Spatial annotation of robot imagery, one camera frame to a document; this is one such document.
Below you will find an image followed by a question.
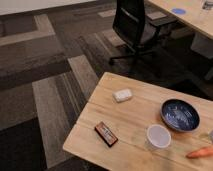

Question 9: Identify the blue round disc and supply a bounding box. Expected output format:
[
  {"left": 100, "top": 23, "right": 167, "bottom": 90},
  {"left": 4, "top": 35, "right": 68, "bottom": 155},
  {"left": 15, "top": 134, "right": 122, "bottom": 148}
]
[{"left": 172, "top": 8, "right": 186, "bottom": 14}]

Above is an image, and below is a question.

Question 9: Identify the red brown snack packet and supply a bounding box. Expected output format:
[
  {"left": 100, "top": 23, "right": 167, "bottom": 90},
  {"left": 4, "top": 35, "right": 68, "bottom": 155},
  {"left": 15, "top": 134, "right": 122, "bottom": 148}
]
[{"left": 94, "top": 122, "right": 118, "bottom": 147}]

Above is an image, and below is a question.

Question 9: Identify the white sponge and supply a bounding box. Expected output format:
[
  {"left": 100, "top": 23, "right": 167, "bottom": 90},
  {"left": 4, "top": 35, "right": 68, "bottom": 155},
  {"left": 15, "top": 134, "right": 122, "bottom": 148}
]
[{"left": 113, "top": 89, "right": 133, "bottom": 103}]

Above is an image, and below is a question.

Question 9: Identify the small item on desk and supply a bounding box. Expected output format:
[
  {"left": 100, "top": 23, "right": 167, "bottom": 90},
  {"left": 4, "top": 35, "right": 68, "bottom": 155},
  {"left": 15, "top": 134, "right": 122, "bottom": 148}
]
[{"left": 202, "top": 0, "right": 213, "bottom": 10}]

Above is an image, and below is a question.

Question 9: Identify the black office chair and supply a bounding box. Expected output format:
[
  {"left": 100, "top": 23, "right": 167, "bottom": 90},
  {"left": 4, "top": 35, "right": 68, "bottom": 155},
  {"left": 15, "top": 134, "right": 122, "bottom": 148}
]
[{"left": 109, "top": 0, "right": 175, "bottom": 65}]

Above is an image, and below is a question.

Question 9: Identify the dark blue patterned bowl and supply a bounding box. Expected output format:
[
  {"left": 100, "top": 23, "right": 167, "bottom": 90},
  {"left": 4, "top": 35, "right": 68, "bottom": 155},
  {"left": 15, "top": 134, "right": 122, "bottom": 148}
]
[{"left": 160, "top": 99, "right": 200, "bottom": 132}]

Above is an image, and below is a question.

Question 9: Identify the orange pepper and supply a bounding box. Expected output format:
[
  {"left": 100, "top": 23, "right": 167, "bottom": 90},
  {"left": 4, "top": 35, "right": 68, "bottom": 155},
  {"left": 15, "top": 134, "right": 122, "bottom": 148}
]
[{"left": 186, "top": 146, "right": 213, "bottom": 158}]

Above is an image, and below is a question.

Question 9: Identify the wooden desk in background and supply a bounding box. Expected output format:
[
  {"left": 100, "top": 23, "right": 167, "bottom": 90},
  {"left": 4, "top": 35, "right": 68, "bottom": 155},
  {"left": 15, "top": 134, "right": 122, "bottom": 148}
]
[{"left": 148, "top": 0, "right": 213, "bottom": 39}]

